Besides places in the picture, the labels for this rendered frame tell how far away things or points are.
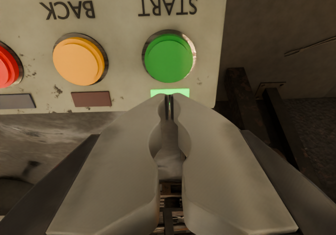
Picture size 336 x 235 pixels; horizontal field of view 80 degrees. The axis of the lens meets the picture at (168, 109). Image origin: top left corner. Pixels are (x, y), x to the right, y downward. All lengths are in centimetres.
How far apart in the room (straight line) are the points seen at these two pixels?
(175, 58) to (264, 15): 77
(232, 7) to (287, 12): 21
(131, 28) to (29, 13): 8
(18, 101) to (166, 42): 15
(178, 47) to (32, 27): 12
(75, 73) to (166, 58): 8
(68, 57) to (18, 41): 5
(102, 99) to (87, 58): 4
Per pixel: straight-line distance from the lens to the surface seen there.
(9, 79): 22
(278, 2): 91
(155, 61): 17
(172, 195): 249
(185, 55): 17
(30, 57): 21
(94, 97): 20
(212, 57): 18
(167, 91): 19
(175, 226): 52
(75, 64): 18
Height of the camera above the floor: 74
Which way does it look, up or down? 37 degrees down
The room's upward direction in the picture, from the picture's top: 179 degrees clockwise
